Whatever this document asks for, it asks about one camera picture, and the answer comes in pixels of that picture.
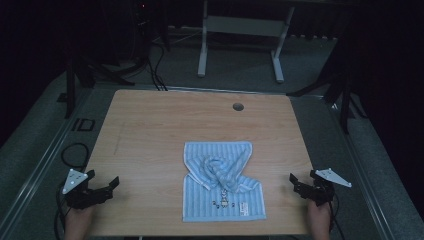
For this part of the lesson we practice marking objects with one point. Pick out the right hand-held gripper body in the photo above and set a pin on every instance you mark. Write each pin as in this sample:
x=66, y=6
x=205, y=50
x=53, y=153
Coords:
x=320, y=193

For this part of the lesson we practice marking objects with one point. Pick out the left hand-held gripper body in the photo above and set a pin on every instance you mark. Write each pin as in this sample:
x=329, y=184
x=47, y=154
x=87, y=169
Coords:
x=78, y=196

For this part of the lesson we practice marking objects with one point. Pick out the blue striped towel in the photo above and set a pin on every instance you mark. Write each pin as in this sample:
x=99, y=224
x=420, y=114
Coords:
x=223, y=196

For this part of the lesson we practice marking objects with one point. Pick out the person's left hand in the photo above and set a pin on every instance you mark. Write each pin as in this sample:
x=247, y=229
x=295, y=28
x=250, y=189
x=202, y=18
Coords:
x=78, y=223

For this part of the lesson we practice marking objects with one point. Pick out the person's right hand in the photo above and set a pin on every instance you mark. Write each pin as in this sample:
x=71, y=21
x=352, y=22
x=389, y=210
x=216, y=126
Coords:
x=318, y=221

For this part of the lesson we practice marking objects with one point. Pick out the black metal stand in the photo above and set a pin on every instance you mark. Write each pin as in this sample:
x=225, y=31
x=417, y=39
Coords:
x=70, y=90
x=345, y=100

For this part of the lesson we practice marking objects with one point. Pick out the round grey table grommet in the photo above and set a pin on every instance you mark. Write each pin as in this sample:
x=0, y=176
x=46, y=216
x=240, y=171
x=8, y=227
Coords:
x=238, y=107

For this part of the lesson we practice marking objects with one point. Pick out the dark equipment rack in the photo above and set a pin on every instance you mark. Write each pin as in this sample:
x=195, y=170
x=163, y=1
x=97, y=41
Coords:
x=143, y=30

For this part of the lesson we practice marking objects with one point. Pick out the metal floor rail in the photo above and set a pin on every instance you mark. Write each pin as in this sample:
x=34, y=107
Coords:
x=363, y=173
x=40, y=166

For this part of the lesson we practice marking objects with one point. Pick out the white metal table frame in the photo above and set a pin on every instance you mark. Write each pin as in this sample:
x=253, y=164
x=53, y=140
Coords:
x=245, y=26

